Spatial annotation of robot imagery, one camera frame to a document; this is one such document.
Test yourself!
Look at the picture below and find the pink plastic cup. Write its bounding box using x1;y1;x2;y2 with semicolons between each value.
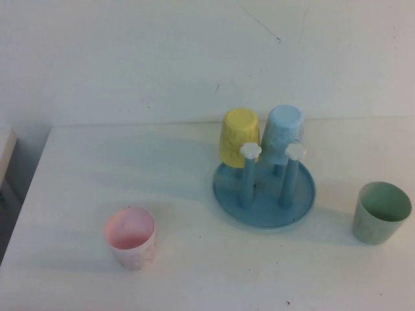
103;207;156;272

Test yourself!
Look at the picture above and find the blue cup stand with pegs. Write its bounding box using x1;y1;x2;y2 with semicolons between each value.
212;141;317;229

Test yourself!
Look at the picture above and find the light blue plastic cup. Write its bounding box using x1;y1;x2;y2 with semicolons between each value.
261;104;305;167

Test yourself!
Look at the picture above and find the yellow plastic cup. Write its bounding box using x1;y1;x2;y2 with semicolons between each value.
219;107;260;168

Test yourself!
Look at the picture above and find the green plastic cup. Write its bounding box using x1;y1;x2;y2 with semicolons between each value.
352;181;412;246

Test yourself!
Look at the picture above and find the beige board panel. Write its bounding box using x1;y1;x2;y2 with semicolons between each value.
0;128;18;195

